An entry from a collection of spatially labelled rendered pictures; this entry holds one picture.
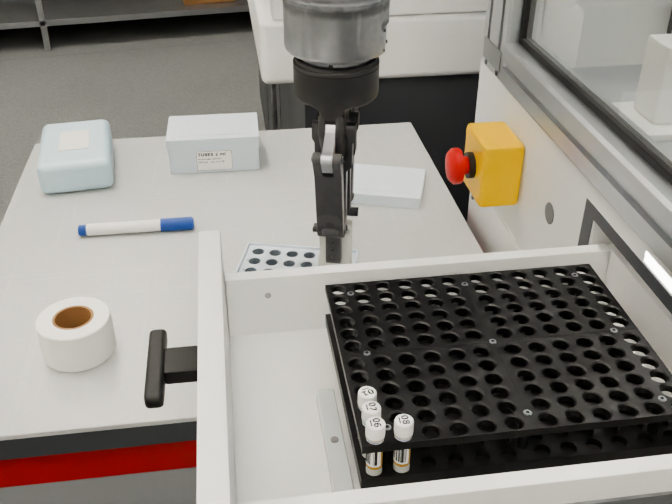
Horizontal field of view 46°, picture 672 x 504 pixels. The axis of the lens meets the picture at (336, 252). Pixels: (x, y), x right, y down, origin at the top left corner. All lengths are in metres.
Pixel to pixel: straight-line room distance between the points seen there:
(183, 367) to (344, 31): 0.29
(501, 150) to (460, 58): 0.52
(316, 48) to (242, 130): 0.48
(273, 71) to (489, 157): 0.55
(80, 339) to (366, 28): 0.38
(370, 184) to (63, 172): 0.40
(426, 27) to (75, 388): 0.82
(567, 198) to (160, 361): 0.41
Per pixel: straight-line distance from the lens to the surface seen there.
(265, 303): 0.67
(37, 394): 0.79
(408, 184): 1.05
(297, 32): 0.67
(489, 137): 0.87
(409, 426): 0.50
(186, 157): 1.12
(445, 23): 1.33
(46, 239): 1.02
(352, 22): 0.65
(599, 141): 0.70
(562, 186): 0.78
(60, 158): 1.12
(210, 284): 0.59
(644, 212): 0.65
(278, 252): 0.88
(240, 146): 1.11
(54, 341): 0.79
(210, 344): 0.54
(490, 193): 0.87
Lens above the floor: 1.26
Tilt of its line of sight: 32 degrees down
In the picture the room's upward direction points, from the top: straight up
